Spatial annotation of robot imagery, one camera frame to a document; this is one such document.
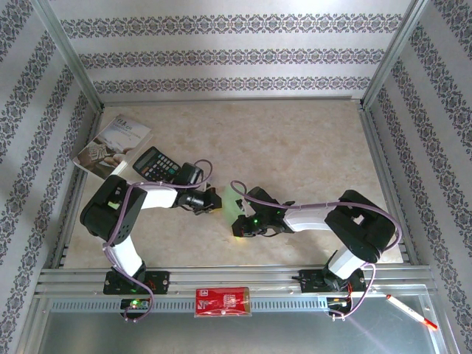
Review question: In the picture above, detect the metal shelf sheet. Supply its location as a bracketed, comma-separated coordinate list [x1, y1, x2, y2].
[35, 294, 449, 354]

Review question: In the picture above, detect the black calculator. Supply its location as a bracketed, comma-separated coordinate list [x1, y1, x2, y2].
[132, 146, 182, 184]

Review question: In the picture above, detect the red packet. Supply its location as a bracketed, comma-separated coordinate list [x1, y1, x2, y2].
[195, 286, 254, 319]

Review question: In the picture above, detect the softcover book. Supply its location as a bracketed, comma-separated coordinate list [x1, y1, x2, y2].
[72, 114, 154, 185]

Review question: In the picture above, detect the white red pen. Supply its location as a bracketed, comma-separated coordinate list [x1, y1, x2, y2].
[385, 294, 440, 330]

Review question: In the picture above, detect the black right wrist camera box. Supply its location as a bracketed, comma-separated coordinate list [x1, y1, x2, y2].
[246, 186, 282, 212]

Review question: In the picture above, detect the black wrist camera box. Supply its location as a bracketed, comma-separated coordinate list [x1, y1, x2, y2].
[246, 186, 282, 212]
[173, 162, 204, 185]

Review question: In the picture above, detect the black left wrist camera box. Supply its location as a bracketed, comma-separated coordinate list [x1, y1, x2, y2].
[173, 162, 204, 185]

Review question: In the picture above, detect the aluminium mounting rail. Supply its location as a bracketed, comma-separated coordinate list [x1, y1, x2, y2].
[35, 265, 438, 296]

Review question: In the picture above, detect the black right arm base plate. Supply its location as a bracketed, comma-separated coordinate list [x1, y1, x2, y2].
[291, 268, 368, 295]

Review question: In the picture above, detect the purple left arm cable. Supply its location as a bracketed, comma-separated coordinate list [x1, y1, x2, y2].
[103, 159, 214, 322]

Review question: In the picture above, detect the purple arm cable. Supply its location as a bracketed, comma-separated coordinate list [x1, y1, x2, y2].
[103, 159, 214, 322]
[230, 180, 403, 321]

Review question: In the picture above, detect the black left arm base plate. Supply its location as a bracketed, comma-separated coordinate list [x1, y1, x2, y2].
[103, 271, 171, 296]

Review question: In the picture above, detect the aluminium table edge rail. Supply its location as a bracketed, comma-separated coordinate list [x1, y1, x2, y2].
[51, 105, 106, 269]
[98, 96, 364, 108]
[359, 103, 420, 266]

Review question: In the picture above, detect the grey slotted cable duct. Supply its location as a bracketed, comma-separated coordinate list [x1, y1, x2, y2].
[49, 297, 330, 313]

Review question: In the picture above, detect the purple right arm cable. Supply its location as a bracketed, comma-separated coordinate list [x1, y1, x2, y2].
[230, 180, 403, 321]

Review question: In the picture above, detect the aluminium corner post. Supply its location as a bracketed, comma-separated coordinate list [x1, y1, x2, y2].
[361, 0, 431, 108]
[31, 0, 104, 111]

